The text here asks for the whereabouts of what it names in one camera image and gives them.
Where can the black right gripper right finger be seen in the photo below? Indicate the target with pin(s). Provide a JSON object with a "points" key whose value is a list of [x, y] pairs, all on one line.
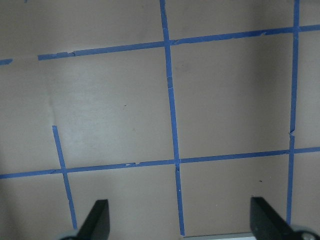
{"points": [[267, 224]]}

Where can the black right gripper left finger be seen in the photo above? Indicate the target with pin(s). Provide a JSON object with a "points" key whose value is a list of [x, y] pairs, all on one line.
{"points": [[97, 223]]}

